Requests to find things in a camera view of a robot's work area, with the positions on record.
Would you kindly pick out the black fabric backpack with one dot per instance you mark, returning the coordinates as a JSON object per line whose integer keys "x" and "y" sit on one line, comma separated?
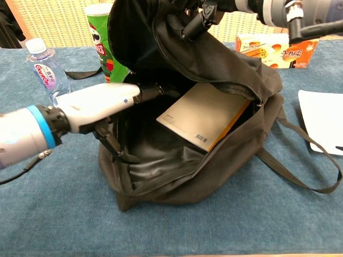
{"x": 214, "y": 166}

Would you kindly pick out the wicker folding screen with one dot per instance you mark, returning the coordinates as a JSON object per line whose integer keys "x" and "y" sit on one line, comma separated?
{"x": 59, "y": 21}

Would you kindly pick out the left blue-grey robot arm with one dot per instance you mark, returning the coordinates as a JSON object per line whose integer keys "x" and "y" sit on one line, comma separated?
{"x": 24, "y": 131}

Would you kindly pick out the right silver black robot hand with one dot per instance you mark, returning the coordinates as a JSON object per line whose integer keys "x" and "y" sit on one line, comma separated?
{"x": 199, "y": 18}

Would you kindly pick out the blue carpet table cover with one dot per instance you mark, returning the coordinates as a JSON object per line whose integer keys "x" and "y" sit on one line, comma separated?
{"x": 67, "y": 208}

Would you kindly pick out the beige yellow-edged book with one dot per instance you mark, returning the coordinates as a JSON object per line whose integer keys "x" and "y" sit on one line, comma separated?
{"x": 201, "y": 112}

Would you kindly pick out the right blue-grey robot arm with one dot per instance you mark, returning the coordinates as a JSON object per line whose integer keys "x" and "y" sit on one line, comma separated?
{"x": 281, "y": 10}

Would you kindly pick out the orange snack box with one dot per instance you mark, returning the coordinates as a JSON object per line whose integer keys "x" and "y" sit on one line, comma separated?
{"x": 292, "y": 53}

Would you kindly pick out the green Pringles chips can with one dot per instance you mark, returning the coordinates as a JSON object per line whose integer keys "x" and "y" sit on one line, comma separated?
{"x": 103, "y": 53}

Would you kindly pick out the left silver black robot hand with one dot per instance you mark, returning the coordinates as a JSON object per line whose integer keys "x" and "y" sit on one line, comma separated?
{"x": 101, "y": 100}

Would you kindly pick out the small clear water bottle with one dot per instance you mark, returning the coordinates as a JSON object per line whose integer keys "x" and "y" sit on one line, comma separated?
{"x": 47, "y": 69}

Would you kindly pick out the black trouser leg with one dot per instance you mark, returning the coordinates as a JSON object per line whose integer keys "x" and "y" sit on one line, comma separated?
{"x": 9, "y": 24}

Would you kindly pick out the white flat card package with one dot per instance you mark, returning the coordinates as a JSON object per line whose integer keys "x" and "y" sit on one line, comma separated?
{"x": 321, "y": 120}

